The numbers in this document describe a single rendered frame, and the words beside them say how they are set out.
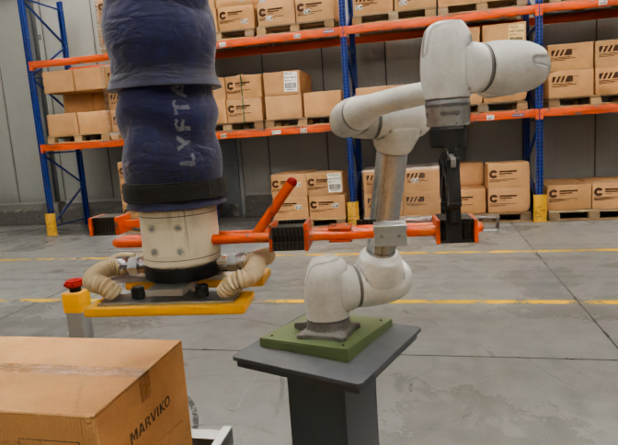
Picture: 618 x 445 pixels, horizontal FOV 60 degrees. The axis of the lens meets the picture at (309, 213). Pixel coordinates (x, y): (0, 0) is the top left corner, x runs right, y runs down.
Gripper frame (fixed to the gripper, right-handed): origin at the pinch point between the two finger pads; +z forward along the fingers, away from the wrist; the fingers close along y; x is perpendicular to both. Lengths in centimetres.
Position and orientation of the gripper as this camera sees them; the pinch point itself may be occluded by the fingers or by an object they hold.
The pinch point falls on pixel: (451, 224)
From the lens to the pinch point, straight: 116.9
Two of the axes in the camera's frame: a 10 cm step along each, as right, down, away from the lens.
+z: 0.7, 9.9, 1.5
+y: -1.3, 1.5, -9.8
